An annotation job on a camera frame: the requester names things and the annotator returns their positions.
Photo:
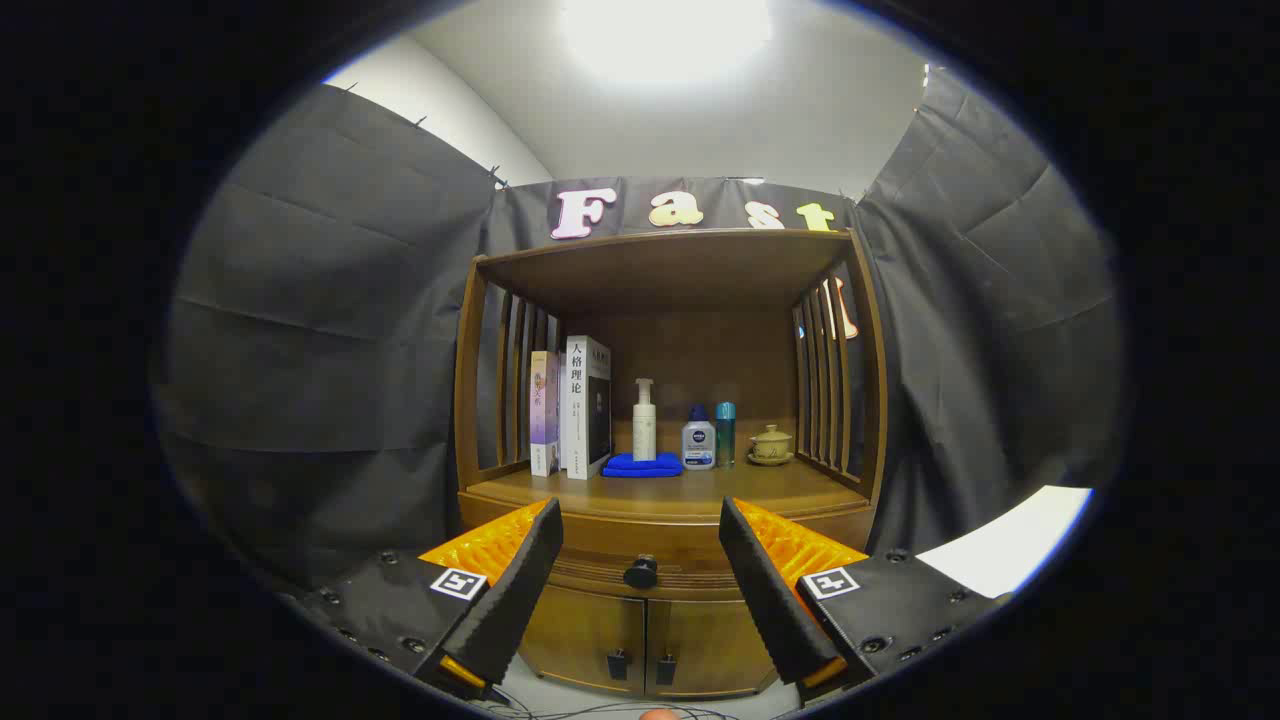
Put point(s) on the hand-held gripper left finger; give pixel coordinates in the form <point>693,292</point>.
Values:
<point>520,590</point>

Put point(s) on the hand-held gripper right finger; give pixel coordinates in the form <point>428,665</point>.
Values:
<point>770,600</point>

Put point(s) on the brown wooden drawer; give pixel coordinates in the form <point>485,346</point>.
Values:
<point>640,535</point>

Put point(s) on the wooden cabinet door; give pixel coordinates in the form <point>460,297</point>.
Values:
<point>710,640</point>
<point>580,630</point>

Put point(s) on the wooden countertop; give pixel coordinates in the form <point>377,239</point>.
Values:
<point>700,490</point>

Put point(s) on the brown wooden cabinet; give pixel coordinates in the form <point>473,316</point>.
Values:
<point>690,280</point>

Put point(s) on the yellow lidded teacup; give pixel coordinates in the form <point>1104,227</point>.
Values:
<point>771,445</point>

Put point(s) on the white bottle blue cap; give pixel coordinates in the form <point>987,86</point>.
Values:
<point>698,445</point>

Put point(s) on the blue folded towel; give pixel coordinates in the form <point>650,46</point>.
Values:
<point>640,467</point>

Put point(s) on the teal slim bottle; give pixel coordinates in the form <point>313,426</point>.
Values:
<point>725,430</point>

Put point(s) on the white thick book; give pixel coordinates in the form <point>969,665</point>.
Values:
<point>578,420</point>

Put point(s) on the purple book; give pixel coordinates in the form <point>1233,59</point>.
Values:
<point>544,410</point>

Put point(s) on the white pump bottle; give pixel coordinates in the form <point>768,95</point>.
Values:
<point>644,430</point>

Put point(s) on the white flat surface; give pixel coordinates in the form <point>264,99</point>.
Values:
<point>1010,545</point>

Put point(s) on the black backdrop cloth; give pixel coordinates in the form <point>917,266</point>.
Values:
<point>330,350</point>

